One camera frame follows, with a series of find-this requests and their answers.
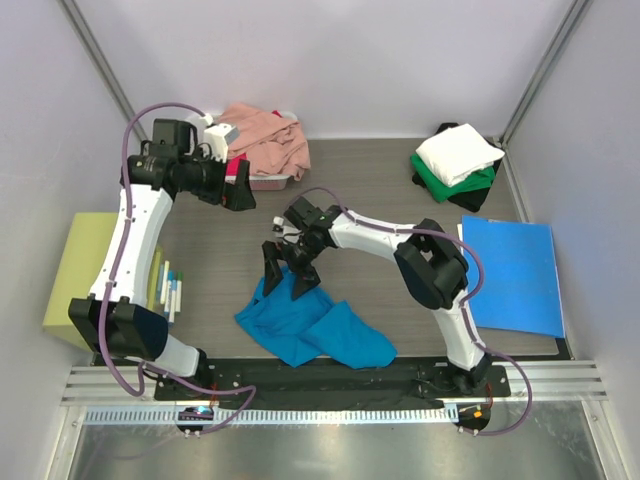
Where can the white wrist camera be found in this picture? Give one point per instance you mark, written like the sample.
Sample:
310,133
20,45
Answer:
218,137
283,232

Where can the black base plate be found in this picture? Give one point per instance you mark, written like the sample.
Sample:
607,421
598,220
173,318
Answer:
475,415

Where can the blue t shirt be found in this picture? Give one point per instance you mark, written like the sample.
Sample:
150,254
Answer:
298,331

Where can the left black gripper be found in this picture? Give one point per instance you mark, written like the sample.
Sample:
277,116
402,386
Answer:
236,197

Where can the blue folder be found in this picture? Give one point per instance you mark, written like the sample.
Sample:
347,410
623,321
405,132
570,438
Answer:
521,288

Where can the white marker pens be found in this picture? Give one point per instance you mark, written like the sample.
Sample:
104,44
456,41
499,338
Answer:
169,292

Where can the pink t shirt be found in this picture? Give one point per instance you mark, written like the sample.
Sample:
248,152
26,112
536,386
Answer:
271,143

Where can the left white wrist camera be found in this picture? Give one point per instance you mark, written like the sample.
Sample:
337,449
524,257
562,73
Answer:
218,137

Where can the white slotted cable duct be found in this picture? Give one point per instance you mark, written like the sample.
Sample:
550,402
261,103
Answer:
199,415

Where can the red t shirt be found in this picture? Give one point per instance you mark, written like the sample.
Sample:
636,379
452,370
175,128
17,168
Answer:
268,182

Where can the green folded t shirt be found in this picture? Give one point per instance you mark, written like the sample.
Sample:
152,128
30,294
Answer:
476,181

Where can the white plastic basket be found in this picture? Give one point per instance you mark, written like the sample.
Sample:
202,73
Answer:
195,119

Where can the yellow green box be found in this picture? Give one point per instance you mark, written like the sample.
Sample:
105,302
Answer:
82,259

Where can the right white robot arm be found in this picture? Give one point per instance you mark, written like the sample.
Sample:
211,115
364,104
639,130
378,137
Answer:
430,263

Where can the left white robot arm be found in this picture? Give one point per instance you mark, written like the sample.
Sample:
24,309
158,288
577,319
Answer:
114,318

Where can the white folded t shirt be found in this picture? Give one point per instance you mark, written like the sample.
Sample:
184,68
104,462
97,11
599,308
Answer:
456,153

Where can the aluminium rail frame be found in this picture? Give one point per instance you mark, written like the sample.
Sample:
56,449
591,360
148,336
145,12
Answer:
410,385

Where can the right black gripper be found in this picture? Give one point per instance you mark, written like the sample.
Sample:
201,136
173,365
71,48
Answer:
307,277

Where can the black folded t shirt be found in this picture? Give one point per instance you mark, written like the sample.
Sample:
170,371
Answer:
474,201

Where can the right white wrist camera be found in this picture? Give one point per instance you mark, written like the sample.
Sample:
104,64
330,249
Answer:
283,232

